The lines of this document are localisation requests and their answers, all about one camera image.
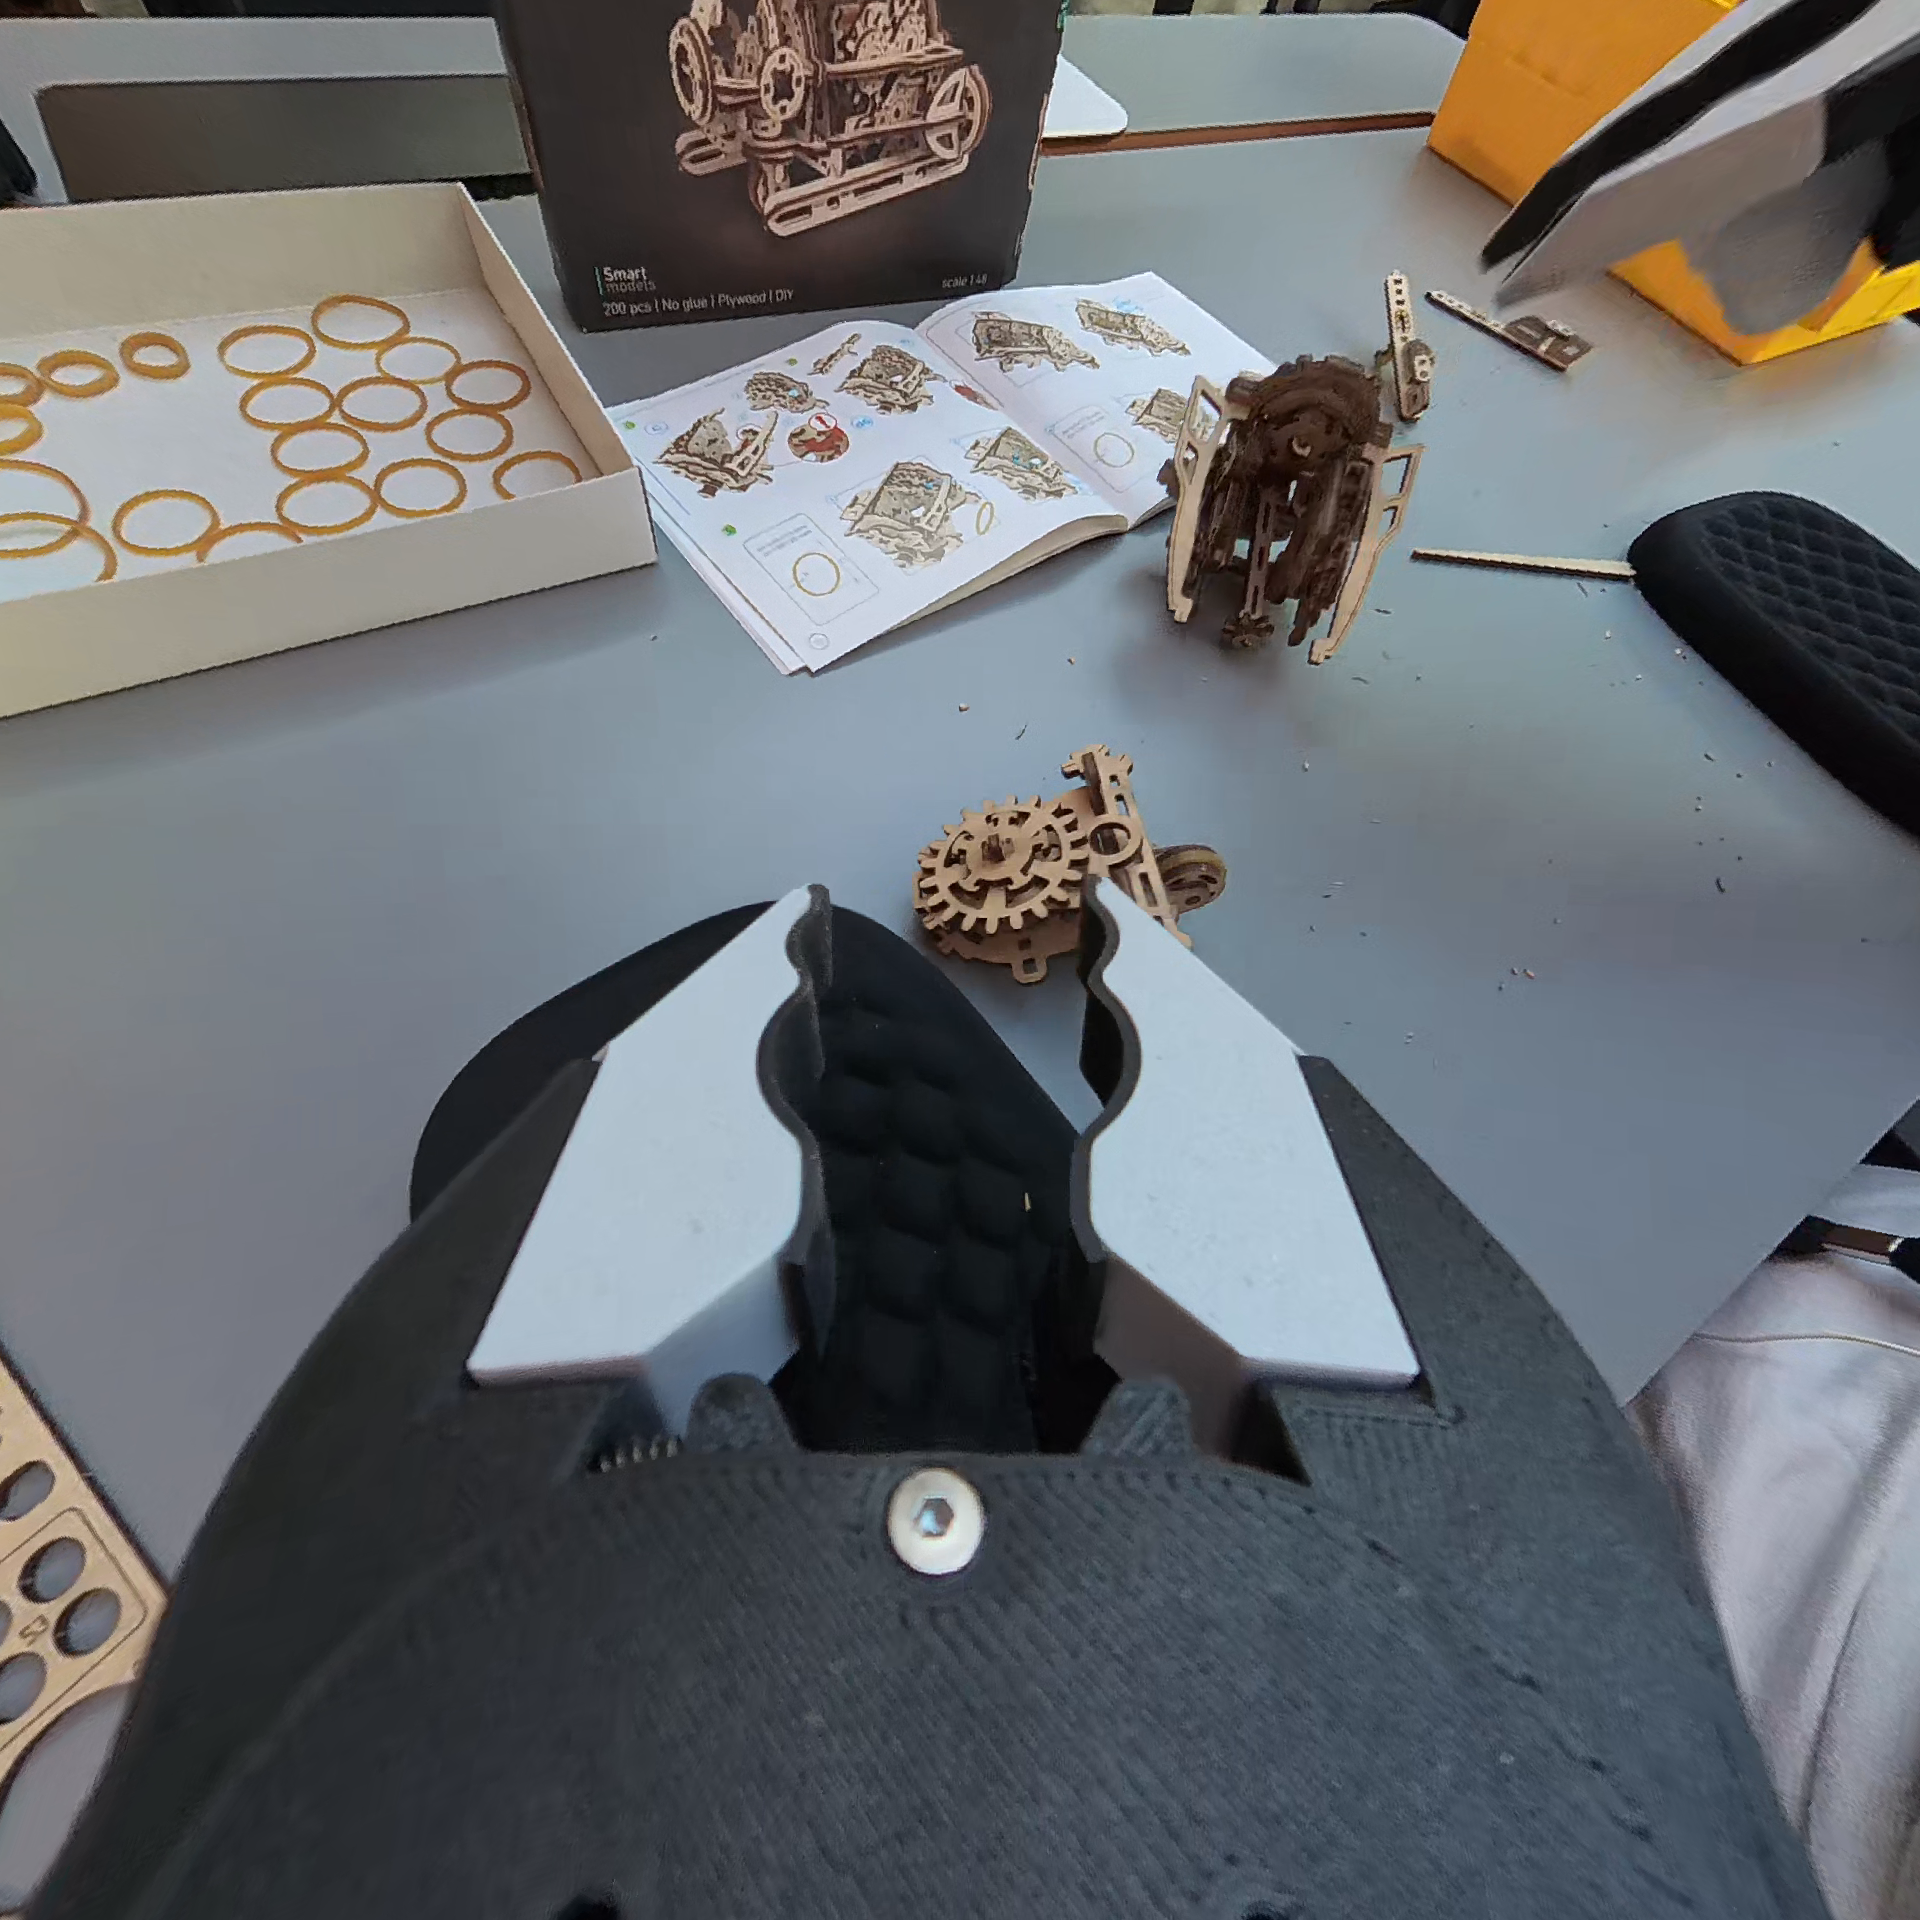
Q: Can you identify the yellow plastic bin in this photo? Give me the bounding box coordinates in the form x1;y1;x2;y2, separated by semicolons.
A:
1420;0;1920;368

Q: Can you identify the grey desk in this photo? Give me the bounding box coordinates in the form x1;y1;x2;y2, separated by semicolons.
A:
0;17;1920;1584

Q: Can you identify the person's white clothing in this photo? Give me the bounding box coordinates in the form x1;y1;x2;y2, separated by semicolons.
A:
1623;1164;1920;1920

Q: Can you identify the thin wooden stick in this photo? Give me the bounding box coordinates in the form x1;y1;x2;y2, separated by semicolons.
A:
1408;545;1640;580

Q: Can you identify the open instruction booklet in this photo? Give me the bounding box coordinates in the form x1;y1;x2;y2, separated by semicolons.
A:
606;270;1235;680

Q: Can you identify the long wooden bracket part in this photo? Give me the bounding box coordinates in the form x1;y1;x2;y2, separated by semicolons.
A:
1420;286;1598;372

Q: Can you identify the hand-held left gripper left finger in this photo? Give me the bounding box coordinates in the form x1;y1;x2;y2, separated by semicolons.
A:
463;883;840;1429

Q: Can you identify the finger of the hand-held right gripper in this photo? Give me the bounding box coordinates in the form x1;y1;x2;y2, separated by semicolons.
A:
1475;0;1876;311
1700;139;1894;341

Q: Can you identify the small wooden gear assembly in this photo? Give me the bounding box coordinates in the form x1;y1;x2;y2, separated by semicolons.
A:
910;741;1230;987

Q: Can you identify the black model kit box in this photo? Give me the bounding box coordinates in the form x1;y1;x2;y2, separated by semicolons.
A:
493;0;1070;341

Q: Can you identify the black quilted pad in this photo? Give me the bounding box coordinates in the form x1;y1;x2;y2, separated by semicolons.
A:
1626;489;1920;847

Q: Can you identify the plywood parts sheet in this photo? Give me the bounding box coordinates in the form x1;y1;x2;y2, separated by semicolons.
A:
0;1350;171;1794

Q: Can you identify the large wooden gear model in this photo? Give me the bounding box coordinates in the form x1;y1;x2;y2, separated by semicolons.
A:
1158;349;1426;668

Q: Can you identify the short wooden bracket part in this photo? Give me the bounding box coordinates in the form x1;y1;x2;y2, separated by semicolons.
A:
1378;270;1435;423

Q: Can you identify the pale grey board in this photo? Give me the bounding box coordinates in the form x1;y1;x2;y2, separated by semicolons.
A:
1038;52;1128;148

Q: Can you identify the white cardboard tray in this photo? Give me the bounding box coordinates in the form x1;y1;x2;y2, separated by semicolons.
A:
0;179;662;723

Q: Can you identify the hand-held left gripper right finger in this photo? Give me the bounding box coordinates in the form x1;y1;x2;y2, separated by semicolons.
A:
1070;879;1423;1451

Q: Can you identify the group of tan rubber bands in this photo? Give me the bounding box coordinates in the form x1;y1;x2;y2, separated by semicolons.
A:
0;291;589;588

